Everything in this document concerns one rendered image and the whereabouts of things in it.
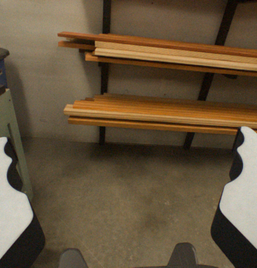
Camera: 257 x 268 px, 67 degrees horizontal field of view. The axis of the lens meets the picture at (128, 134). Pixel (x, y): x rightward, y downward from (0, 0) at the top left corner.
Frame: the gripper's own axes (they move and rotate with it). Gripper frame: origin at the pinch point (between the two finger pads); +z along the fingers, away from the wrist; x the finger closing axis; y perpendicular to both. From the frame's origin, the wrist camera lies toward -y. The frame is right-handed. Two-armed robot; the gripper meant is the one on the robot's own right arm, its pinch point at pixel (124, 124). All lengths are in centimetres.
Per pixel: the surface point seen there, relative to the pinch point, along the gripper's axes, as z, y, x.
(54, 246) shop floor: 58, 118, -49
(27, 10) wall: 176, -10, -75
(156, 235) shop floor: 67, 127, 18
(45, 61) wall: 177, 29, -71
